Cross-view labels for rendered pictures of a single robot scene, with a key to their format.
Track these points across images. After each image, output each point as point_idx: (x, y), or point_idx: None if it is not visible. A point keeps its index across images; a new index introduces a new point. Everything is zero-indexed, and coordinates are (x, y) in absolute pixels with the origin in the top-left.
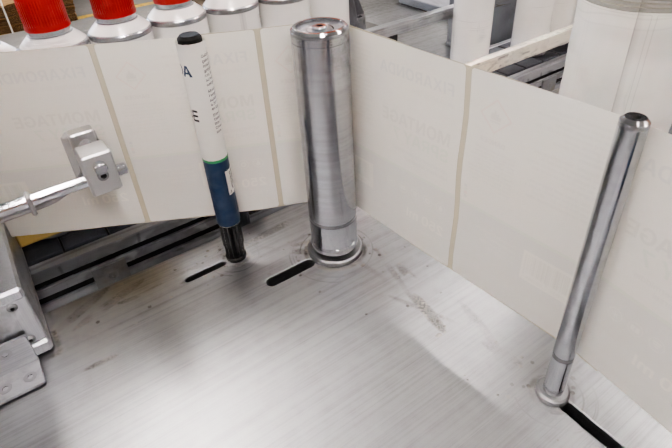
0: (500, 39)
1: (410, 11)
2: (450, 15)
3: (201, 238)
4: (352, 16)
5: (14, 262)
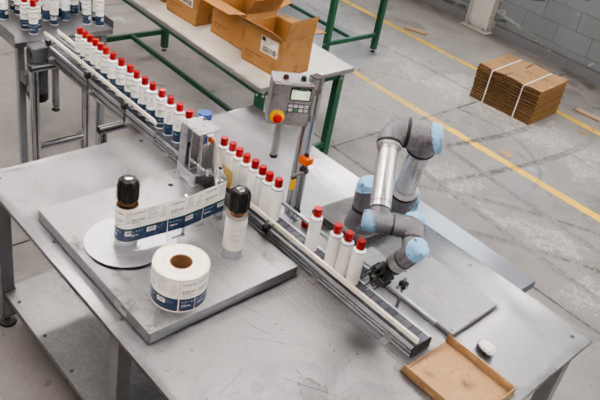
0: None
1: None
2: None
3: None
4: (354, 224)
5: (201, 174)
